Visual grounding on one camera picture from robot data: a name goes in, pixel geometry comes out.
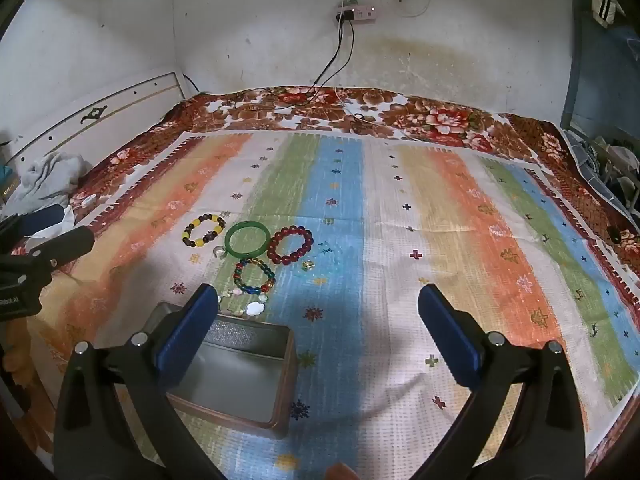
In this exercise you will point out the white bed headboard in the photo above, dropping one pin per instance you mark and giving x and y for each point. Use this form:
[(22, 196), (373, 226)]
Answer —
[(115, 105)]

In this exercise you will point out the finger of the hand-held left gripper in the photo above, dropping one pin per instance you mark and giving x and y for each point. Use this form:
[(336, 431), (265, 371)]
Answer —
[(65, 247), (45, 219)]

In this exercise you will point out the small dark round object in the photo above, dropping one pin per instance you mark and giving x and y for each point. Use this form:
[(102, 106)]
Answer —
[(625, 240)]

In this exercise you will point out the rectangular metal tin box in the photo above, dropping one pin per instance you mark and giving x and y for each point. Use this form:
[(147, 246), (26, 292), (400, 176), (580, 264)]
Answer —
[(240, 380)]

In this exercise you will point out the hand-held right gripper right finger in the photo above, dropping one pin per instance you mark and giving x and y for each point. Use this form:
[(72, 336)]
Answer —
[(449, 336)]

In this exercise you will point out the small white flat object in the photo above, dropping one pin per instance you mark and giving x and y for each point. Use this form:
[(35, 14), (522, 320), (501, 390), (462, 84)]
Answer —
[(89, 200)]

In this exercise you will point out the white crumpled paper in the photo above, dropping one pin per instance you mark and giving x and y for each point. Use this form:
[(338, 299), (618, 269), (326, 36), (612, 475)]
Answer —
[(69, 216)]

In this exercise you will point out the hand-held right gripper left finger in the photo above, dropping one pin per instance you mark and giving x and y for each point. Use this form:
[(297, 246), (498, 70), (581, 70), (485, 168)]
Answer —
[(186, 329)]

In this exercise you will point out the grey crumpled cloth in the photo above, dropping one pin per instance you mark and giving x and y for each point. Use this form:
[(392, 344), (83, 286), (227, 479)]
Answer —
[(50, 175)]

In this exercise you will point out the white power strip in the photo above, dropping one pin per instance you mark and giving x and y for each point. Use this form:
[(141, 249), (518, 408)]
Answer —
[(361, 11)]

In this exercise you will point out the striped colourful mat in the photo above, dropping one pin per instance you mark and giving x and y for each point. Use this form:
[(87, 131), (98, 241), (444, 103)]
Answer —
[(390, 220)]

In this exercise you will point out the blue curtain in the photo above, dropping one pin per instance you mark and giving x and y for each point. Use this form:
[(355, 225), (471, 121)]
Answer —
[(580, 60)]

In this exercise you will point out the green jade bangle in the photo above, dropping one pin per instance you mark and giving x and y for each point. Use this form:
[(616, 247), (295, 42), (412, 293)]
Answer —
[(228, 243)]

